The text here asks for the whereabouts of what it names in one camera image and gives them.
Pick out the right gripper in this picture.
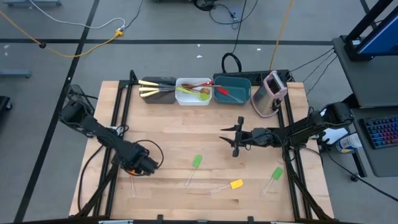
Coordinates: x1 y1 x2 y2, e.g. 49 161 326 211
219 116 276 158

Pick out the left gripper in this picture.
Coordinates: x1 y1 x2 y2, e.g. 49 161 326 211
119 141 159 177

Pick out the orange clear-handled spatula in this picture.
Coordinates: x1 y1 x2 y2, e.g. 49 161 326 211
127 169 138 199

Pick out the green clear-handled spatula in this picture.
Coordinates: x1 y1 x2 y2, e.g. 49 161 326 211
259 166 285 199
185 154 203 188

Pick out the red clear-handled spatula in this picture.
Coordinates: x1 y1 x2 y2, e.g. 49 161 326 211
216 87 246 105

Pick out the green silicone spoon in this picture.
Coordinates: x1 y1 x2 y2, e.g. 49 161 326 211
175 86 211 101

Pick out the yellow clear-handled spatula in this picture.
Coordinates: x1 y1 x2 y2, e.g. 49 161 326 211
209 179 244 195

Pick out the brown wooden spoon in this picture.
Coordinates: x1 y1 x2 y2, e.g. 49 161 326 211
181 82 223 90

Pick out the pink-framed metal box grater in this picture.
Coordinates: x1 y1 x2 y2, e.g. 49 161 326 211
251 70 289 118

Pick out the teal storage bin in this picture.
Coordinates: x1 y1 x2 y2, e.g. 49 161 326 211
213 76 252 105

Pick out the white storage bin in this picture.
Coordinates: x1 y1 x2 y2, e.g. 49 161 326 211
175 77 213 107

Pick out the black power strip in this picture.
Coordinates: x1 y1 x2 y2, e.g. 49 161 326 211
213 69 292 86

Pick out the grey storage bin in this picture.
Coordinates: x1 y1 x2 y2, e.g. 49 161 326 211
140 76 177 105

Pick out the black mesh control box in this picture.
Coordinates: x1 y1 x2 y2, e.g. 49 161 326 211
64 83 96 128

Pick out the white paper sheet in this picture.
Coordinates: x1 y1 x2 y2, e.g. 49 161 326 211
322 124 349 146

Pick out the white wipes canister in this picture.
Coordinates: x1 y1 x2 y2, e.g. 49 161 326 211
335 133 363 154

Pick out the grey side desk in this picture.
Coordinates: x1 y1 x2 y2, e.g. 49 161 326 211
331 35 398 109

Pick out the backlit black keyboard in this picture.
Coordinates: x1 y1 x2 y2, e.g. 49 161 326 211
362 116 398 150

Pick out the grey cart base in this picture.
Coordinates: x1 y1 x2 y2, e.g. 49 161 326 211
0 68 32 78

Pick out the dark grey desk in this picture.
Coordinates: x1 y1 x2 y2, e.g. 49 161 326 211
341 104 398 178

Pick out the black monitor stand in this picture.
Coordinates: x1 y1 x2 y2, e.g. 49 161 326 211
343 0 398 62

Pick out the large monitor screen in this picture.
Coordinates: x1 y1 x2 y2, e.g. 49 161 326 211
354 6 398 62

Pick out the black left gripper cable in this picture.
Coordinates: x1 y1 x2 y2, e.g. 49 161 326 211
133 139 165 171

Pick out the black aluminium table frame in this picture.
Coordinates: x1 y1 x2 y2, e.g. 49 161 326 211
74 70 335 224

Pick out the black coiled cable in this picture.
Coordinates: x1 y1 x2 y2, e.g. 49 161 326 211
221 0 248 74

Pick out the yellow extension cable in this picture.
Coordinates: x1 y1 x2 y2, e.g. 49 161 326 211
269 0 295 71
0 10 124 58

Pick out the black floor cable bundle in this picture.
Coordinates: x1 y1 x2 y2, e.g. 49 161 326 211
192 0 249 30

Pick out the white floor cable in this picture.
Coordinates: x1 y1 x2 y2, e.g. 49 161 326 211
28 0 127 31

